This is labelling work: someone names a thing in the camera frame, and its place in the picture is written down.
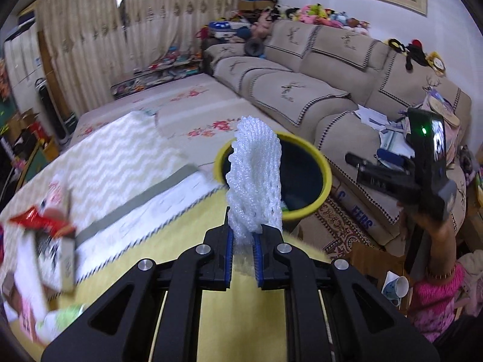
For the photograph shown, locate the white foam fruit net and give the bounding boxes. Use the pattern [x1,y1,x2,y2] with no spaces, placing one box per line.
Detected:
[226,116,283,246]

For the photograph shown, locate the red snack wrapper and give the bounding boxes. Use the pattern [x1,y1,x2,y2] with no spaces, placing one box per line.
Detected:
[9,206,76,239]

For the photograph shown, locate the pink sleeved forearm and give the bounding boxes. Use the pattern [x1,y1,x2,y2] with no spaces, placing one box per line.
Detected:
[408,226,464,342]

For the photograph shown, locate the yellow rimmed dark trash bin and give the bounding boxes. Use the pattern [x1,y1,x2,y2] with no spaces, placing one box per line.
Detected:
[214,132,331,227]

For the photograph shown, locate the person's right hand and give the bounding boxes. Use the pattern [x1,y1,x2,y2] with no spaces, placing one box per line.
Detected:
[397,202,454,242]

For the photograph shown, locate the papers on sofa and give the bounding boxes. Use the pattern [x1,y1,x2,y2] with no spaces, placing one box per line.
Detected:
[354,106,414,158]

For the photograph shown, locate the beige sectional sofa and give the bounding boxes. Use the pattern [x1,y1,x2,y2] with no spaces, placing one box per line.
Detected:
[204,20,472,256]

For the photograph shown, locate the black yellow plush toy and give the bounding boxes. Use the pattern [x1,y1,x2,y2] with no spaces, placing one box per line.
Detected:
[384,38,446,77]

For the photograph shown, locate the pile of plush toys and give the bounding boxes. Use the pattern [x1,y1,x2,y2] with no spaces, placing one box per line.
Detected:
[222,0,373,44]

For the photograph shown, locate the floral cream floor mat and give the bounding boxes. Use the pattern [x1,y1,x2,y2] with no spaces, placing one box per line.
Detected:
[70,74,285,172]

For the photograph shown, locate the black tower fan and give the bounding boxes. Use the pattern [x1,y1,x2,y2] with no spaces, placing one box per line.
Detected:
[35,78,70,145]

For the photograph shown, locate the low shelf with toys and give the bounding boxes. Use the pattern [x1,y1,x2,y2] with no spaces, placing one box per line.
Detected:
[110,46,202,100]

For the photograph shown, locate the beige lace curtains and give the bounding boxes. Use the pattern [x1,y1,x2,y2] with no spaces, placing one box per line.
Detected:
[34,0,235,116]

